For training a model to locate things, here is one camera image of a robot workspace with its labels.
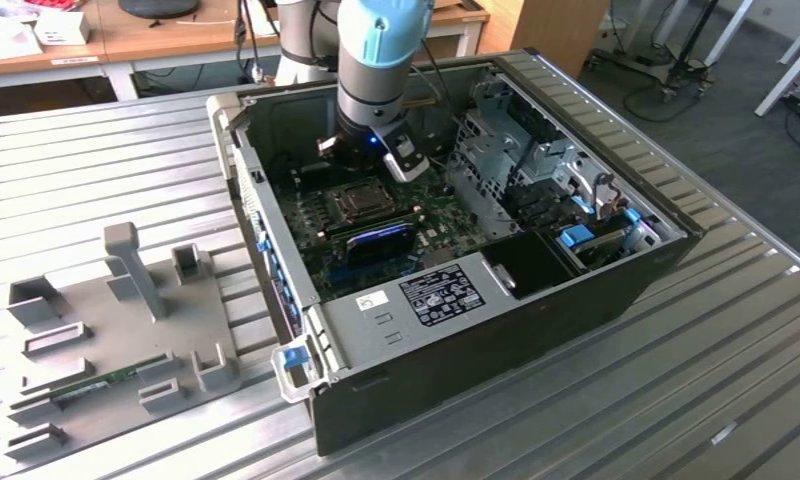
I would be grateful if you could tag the small white sticker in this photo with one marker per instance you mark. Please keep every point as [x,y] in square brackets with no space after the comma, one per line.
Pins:
[372,301]

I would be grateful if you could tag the silver power supply unit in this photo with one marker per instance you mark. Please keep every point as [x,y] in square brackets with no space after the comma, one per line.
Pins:
[373,340]

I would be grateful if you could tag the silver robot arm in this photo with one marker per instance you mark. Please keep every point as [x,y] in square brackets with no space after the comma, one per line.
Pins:
[373,85]

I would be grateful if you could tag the blue plastic clip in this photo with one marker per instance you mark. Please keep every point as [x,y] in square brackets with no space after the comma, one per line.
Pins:
[262,246]

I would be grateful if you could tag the blue plastic tab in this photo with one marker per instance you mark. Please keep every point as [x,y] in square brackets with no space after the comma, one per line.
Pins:
[631,216]

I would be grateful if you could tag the blue plastic latch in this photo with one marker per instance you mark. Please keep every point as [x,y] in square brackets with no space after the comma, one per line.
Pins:
[293,357]

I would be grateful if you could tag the dark round desk object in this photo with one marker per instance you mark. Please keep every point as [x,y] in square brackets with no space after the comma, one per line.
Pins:
[160,7]

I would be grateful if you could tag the wooden desk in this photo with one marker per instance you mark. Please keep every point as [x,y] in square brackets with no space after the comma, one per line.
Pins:
[13,67]
[193,37]

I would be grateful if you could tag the black PC case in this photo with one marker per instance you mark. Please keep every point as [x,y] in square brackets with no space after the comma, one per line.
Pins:
[480,380]

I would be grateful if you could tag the blue disk carrier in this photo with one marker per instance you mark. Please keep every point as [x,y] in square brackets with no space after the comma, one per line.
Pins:
[576,236]

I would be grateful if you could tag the green motherboard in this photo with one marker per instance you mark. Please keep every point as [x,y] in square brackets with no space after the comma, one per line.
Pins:
[440,225]

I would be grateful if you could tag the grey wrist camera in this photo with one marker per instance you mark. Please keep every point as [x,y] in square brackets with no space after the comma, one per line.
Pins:
[406,160]

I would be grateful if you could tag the wooden cabinet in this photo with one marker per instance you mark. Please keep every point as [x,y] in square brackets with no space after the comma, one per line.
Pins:
[553,30]

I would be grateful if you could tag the green RAM stick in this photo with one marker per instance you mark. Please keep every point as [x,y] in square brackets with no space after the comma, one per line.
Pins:
[100,382]
[373,227]

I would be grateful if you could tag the white plastic bag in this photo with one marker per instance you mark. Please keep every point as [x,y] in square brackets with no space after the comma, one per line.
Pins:
[2,40]

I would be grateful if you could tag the grey parts rack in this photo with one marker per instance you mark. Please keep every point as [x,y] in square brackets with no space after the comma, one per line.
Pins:
[126,340]

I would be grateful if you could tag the white cardboard box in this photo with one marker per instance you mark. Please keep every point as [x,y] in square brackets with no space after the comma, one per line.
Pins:
[62,27]

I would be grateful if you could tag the CPU socket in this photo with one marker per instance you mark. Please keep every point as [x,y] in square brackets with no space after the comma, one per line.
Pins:
[346,216]

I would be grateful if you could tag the black rating label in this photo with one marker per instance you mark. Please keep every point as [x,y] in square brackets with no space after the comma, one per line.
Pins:
[443,295]

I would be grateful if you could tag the black graphics card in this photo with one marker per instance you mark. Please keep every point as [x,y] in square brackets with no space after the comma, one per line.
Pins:
[380,247]

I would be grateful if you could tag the metal drive cage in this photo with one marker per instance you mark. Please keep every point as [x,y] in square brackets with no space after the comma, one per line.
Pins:
[487,150]

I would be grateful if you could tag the white table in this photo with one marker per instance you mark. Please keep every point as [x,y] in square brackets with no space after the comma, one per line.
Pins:
[788,80]

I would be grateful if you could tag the silver CPU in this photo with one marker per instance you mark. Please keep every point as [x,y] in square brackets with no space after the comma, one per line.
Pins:
[366,200]

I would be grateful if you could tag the black wheeled stand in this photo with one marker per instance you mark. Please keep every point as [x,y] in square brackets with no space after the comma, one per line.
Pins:
[689,50]

